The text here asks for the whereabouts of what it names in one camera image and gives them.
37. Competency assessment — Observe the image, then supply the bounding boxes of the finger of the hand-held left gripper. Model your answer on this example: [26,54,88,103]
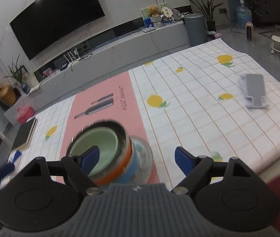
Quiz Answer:
[0,163,16,187]

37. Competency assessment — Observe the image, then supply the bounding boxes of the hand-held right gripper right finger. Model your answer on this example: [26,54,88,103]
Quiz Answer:
[172,146,252,195]

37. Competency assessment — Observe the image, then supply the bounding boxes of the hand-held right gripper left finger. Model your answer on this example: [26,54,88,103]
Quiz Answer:
[24,146,106,196]

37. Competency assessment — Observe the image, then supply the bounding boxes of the green bowl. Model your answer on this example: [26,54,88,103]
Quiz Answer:
[69,126,121,178]

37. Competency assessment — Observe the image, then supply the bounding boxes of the steel bowl with orange outside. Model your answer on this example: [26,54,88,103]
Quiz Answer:
[66,119,133,186]

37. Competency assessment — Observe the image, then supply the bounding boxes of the clear glass plate with flowers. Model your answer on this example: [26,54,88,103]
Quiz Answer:
[129,135,154,185]

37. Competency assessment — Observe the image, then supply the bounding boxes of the blue bowl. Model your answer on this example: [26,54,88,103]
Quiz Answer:
[110,141,140,185]

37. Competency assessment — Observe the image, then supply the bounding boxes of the blue and white small object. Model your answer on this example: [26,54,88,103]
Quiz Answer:
[9,150,23,165]

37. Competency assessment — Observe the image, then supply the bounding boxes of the black book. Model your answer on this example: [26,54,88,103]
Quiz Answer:
[11,117,38,151]

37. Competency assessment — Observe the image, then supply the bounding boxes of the lemon print checked blanket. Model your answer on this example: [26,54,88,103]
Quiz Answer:
[12,38,280,193]

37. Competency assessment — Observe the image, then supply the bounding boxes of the red basket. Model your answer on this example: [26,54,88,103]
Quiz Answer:
[16,105,35,124]

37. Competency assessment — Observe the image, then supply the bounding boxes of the pink printed mat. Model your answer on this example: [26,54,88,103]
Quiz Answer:
[56,73,160,190]

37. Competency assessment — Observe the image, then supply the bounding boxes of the gold vase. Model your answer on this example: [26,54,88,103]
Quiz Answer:
[0,79,17,106]

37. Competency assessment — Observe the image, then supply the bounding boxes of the grey folding stand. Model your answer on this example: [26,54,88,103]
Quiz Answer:
[239,73,270,109]

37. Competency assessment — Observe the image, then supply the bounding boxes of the white router with antennas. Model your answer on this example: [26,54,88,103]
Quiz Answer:
[63,48,80,68]

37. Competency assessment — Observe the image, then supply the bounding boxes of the long grey television cabinet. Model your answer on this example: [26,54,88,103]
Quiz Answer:
[3,20,190,126]

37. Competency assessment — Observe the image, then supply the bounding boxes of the pink patterned cloth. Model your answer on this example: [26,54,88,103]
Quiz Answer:
[206,30,223,40]

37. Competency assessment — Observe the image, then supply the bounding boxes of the grey trash bin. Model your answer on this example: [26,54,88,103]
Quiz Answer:
[184,12,208,47]

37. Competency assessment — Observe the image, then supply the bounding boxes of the potted long-leaf plant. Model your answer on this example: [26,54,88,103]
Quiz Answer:
[182,0,225,31]

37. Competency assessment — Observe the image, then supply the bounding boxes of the black flat television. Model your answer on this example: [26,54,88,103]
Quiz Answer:
[9,0,105,60]

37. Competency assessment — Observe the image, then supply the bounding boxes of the white space heater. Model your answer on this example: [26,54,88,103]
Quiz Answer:
[245,22,255,40]

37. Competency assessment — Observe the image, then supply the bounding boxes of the brown teddy bear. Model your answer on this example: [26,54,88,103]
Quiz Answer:
[148,6,160,18]

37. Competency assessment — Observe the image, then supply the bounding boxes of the blue water bottle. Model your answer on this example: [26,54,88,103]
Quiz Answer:
[236,0,252,29]

